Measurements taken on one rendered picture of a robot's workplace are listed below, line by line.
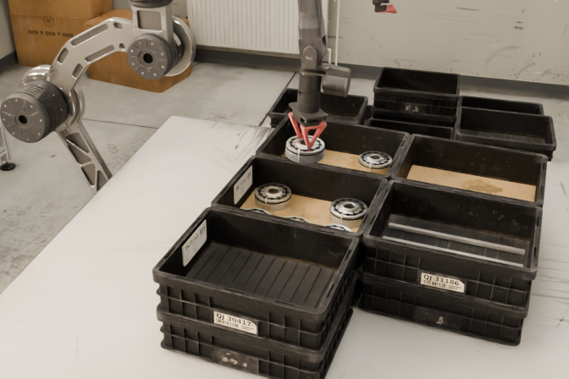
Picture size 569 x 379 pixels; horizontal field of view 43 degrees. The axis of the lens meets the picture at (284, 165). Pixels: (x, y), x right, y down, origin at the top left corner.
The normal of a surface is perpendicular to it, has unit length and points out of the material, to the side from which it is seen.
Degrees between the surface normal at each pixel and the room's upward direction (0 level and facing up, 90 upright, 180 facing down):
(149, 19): 90
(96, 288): 0
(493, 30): 90
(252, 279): 0
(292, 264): 0
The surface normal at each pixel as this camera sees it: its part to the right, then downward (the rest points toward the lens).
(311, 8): -0.20, 0.28
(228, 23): -0.25, 0.47
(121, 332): 0.01, -0.88
